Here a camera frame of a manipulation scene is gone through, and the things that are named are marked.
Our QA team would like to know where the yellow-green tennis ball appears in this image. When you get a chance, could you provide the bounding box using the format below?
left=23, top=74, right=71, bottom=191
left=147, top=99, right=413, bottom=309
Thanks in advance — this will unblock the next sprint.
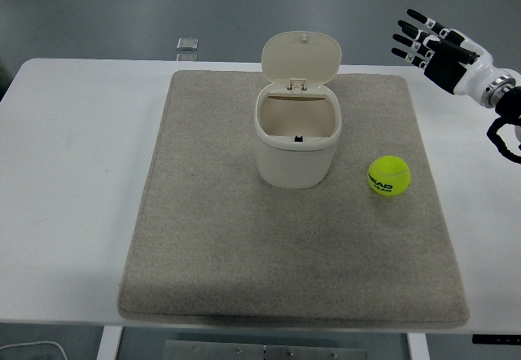
left=367, top=155, right=412, bottom=197

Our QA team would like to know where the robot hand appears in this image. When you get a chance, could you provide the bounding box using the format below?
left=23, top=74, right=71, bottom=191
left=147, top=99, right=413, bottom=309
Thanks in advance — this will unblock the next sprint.
left=390, top=8, right=521, bottom=107

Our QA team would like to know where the grey metal plate with screws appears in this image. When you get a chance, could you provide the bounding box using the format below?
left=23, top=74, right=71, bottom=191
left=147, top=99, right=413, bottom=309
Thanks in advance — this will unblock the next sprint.
left=163, top=340, right=368, bottom=360

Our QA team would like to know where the beige fabric mat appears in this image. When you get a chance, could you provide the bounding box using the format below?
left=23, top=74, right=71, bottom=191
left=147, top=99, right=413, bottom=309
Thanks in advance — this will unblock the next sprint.
left=116, top=69, right=471, bottom=329

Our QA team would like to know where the cream lidded plastic bin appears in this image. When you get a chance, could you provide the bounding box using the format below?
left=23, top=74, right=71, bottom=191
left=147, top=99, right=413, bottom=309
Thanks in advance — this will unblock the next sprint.
left=254, top=30, right=343, bottom=190

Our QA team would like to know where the white table leg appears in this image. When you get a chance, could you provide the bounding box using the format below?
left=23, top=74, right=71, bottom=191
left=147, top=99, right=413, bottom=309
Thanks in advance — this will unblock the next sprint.
left=96, top=326, right=124, bottom=360
left=405, top=331, right=428, bottom=360

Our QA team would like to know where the white cable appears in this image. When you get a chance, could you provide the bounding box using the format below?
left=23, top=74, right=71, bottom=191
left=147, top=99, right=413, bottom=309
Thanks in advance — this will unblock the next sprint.
left=0, top=340, right=68, bottom=360

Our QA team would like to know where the black table control panel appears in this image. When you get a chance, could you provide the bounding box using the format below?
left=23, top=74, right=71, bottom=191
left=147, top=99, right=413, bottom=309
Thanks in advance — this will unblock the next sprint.
left=471, top=334, right=521, bottom=345

